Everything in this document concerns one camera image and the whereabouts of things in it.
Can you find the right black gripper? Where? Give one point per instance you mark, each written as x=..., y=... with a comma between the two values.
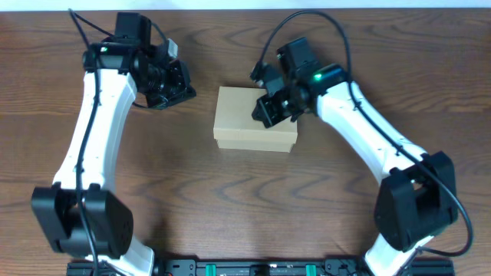
x=268, y=118

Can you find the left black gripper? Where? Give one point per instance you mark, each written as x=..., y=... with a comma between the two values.
x=182, y=84

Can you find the brown cardboard box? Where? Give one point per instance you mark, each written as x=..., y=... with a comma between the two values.
x=235, y=129

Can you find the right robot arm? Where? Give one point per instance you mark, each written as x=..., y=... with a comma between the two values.
x=417, y=190

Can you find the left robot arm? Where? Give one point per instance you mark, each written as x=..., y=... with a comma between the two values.
x=80, y=213

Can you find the black mounting rail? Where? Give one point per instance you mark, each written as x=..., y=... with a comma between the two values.
x=330, y=266

